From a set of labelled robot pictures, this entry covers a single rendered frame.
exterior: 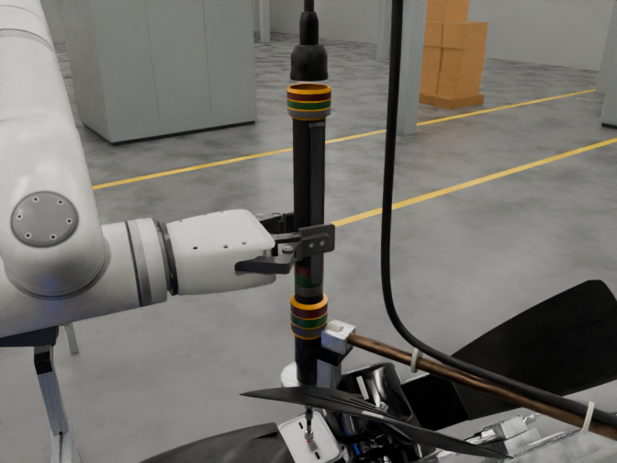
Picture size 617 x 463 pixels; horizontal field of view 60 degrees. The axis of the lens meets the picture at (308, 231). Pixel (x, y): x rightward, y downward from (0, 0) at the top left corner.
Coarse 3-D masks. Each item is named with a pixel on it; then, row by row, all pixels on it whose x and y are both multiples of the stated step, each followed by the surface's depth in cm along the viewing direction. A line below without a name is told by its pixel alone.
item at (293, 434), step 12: (300, 420) 74; (312, 420) 74; (288, 432) 73; (300, 432) 73; (324, 432) 72; (288, 444) 71; (300, 444) 71; (312, 444) 71; (324, 444) 70; (336, 444) 70; (300, 456) 69; (312, 456) 69; (324, 456) 69; (336, 456) 68
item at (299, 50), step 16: (304, 16) 49; (304, 32) 49; (304, 48) 49; (320, 48) 50; (304, 64) 49; (320, 64) 50; (304, 80) 50; (320, 80) 50; (320, 336) 63; (304, 352) 63; (304, 368) 64
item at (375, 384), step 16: (368, 368) 72; (384, 368) 73; (352, 384) 71; (368, 384) 71; (384, 384) 72; (368, 400) 70; (384, 400) 71; (400, 400) 72; (336, 416) 72; (352, 416) 70; (400, 416) 71; (336, 432) 72; (352, 432) 70; (368, 432) 69; (384, 432) 70; (352, 448) 71; (368, 448) 70; (384, 448) 69; (400, 448) 67; (416, 448) 68; (432, 448) 70
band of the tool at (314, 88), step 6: (300, 84) 54; (306, 84) 54; (312, 84) 54; (318, 84) 53; (288, 90) 51; (294, 90) 50; (300, 90) 50; (306, 90) 50; (312, 90) 50; (318, 90) 50; (324, 90) 50; (330, 90) 51; (300, 102) 51; (306, 102) 50; (312, 102) 50; (318, 102) 51; (294, 108) 51; (324, 108) 51
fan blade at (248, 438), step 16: (240, 432) 74; (256, 432) 73; (272, 432) 72; (176, 448) 75; (192, 448) 73; (208, 448) 72; (224, 448) 71; (240, 448) 70; (256, 448) 70; (272, 448) 70
